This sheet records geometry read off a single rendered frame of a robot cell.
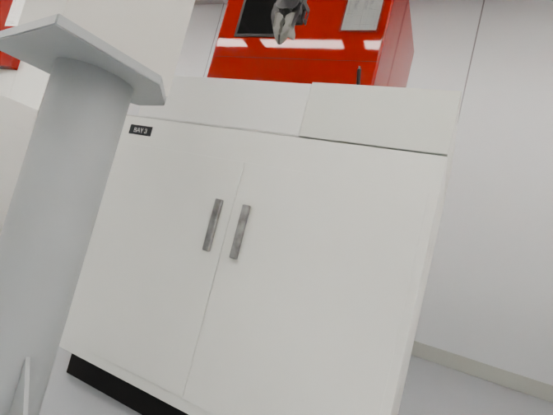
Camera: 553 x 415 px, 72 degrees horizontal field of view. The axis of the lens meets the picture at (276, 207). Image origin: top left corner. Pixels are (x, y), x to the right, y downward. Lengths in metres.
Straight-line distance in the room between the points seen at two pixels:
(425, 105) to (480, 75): 2.42
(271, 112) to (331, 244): 0.38
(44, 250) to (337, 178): 0.63
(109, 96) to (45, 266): 0.36
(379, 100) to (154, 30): 0.54
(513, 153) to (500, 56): 0.75
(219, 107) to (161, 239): 0.40
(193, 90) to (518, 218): 2.41
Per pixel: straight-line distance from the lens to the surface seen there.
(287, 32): 1.18
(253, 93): 1.08
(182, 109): 1.19
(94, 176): 0.87
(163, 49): 0.99
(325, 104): 0.99
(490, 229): 3.01
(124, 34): 0.94
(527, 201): 3.07
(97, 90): 0.87
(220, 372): 1.02
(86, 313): 1.29
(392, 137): 0.92
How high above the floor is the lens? 0.56
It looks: 5 degrees up
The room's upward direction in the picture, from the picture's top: 14 degrees clockwise
